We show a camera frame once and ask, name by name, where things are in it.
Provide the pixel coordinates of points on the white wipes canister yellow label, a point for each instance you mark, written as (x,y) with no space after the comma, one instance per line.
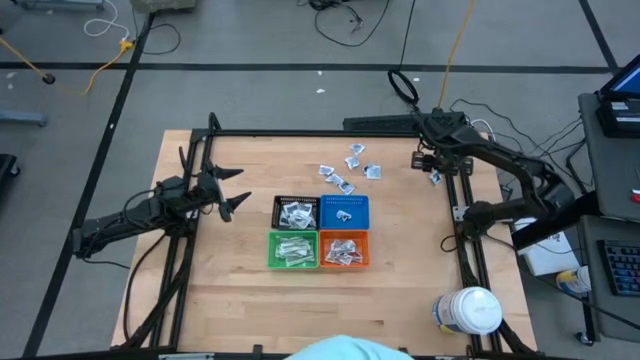
(574,280)

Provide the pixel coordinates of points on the green plastic slotted basket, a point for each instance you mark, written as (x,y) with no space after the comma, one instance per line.
(272,265)

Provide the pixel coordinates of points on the black equipment box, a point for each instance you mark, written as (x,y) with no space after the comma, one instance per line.
(450,116)

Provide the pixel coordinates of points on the white lidded wipes canister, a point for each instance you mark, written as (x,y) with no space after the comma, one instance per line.
(470,310)

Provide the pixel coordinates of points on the grey table foot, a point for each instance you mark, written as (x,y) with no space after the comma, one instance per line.
(60,4)
(22,117)

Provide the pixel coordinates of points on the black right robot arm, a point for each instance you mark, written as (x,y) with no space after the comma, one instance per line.
(500,155)

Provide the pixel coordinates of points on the orange plastic slotted basket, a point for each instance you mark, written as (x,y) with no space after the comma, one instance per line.
(324,235)

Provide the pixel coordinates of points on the black perforated strip box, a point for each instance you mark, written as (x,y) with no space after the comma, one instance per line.
(382,123)

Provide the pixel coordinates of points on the small red object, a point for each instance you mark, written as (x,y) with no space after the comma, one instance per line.
(636,196)

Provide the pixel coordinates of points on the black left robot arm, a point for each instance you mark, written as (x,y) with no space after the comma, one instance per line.
(115,225)

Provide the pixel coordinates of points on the black computer keyboard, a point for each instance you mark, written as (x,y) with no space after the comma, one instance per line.
(622,267)

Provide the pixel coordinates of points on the blue plastic slotted basket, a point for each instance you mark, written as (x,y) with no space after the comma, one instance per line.
(357,222)

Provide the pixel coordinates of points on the person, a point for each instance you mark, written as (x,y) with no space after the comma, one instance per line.
(350,350)

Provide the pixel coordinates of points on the small white printed packet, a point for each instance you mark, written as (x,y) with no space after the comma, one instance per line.
(346,188)
(345,259)
(351,162)
(357,256)
(331,256)
(306,220)
(303,206)
(343,215)
(334,178)
(436,178)
(344,245)
(326,170)
(356,148)
(372,171)
(287,214)

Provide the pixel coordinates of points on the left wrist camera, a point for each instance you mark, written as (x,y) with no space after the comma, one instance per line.
(172,189)

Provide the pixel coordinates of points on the black desk support bar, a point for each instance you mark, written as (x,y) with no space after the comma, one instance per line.
(560,225)

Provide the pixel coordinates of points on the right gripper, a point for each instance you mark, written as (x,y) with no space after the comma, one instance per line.
(452,162)

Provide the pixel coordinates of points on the laptop with blue screen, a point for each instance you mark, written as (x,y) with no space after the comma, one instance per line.
(625,82)

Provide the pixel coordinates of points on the white paper box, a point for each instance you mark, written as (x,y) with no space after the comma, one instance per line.
(550,255)

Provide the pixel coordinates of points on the white packet green print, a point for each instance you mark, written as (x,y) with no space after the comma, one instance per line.
(289,250)
(301,260)
(308,249)
(292,241)

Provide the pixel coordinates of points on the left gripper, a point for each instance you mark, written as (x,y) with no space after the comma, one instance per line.
(210,192)

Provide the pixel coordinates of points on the grey metal bracket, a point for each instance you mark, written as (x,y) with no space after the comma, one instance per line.
(459,212)

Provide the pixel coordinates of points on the grey side desk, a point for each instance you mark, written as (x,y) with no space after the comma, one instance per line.
(610,170)
(592,310)

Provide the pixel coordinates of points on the black plastic slotted basket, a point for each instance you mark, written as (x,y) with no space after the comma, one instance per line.
(276,200)

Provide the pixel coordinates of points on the black metal table frame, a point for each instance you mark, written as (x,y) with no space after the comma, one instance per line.
(325,133)

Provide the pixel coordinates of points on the black labelled device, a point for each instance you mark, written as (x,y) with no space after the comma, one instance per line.
(620,117)

